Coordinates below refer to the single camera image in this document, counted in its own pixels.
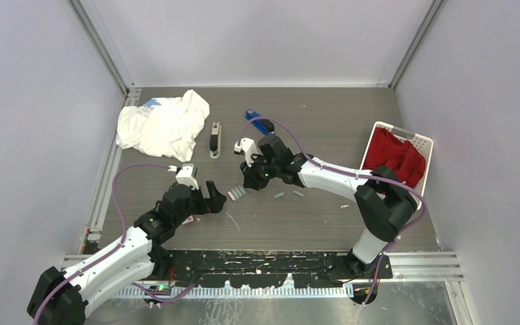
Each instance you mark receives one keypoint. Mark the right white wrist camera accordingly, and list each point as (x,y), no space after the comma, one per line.
(248,148)

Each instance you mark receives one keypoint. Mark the red cloth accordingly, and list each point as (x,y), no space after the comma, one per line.
(402,158)

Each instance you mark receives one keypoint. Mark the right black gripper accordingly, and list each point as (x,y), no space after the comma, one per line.
(251,180)

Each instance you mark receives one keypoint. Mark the white crumpled t-shirt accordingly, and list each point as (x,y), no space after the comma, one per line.
(164,126)

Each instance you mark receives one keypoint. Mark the staple box lid sleeve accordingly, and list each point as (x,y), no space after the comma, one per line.
(188,220)

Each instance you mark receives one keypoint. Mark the blue black stapler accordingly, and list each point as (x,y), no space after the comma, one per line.
(263,125)

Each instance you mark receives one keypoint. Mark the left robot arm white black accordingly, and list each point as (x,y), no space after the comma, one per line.
(71,296)

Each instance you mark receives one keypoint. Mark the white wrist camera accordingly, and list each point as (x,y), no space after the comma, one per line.
(185,175)
(248,148)

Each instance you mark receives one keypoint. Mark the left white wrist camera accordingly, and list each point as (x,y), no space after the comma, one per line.
(185,175)

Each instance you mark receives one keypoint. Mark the white perforated cable rail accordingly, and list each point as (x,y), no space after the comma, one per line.
(288,291)

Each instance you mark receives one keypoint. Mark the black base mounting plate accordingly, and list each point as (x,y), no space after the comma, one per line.
(262,269)

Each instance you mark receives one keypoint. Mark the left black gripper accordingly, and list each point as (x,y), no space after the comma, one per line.
(216,198)

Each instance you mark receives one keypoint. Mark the white plastic basket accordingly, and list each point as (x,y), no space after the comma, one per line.
(422,143)

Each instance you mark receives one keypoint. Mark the box of staples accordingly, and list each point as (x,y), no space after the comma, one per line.
(236,193)

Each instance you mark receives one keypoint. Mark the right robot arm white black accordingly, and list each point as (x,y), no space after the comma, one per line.
(385,204)

